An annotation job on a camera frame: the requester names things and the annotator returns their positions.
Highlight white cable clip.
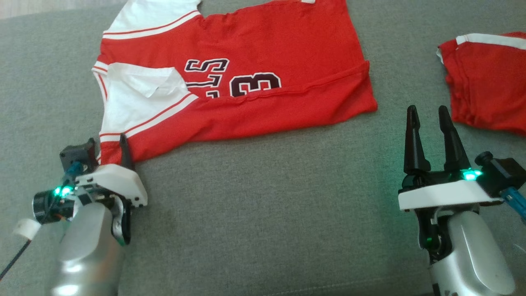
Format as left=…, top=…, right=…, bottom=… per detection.
left=14, top=219, right=42, bottom=241

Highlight right cable with teal plug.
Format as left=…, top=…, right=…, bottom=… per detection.
left=502, top=187, right=526, bottom=224

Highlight grey sofa seat cushion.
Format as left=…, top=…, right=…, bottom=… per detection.
left=0, top=0, right=526, bottom=296

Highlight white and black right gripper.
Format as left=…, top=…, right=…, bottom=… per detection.
left=398, top=105, right=504, bottom=212

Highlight red basketball shorts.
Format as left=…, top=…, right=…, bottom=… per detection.
left=436, top=32, right=526, bottom=136

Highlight red and white basketball jersey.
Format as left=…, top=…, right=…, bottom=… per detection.
left=91, top=0, right=378, bottom=166

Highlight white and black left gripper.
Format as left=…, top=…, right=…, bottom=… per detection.
left=76, top=134, right=148, bottom=207

